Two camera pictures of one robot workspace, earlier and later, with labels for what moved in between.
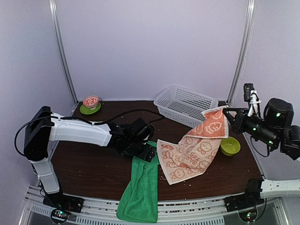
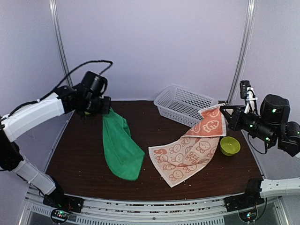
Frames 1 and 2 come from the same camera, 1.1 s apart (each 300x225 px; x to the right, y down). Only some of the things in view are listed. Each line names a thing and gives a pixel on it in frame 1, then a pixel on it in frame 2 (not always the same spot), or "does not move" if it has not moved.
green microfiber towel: [139, 201] → [123, 156]
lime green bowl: [229, 146] does not move
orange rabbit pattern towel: [194, 153] does not move
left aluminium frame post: [62, 51] does not move
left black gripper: [147, 154] → [105, 108]
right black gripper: [238, 123] does not move
